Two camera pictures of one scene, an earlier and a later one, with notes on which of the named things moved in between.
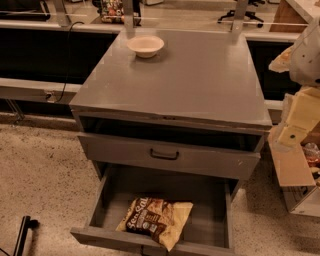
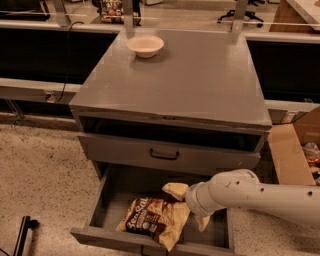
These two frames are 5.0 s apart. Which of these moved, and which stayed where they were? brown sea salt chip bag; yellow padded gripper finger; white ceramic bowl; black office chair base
Moved: yellow padded gripper finger
Stayed: black office chair base; white ceramic bowl; brown sea salt chip bag
